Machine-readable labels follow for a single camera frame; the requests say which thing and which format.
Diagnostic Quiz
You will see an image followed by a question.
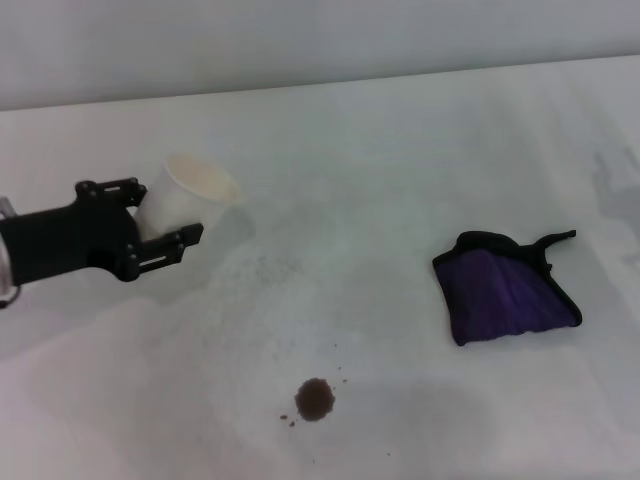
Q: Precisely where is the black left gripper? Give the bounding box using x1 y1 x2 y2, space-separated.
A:
0 176 206 288

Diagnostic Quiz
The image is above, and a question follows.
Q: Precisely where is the white paper cup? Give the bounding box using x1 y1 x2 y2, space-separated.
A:
133 153 246 240

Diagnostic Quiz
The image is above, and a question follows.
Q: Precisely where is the purple rag with black trim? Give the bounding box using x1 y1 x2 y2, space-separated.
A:
431 229 584 348

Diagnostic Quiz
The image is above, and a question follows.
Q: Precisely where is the dark brown liquid stain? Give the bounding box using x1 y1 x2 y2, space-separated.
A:
277 377 337 427

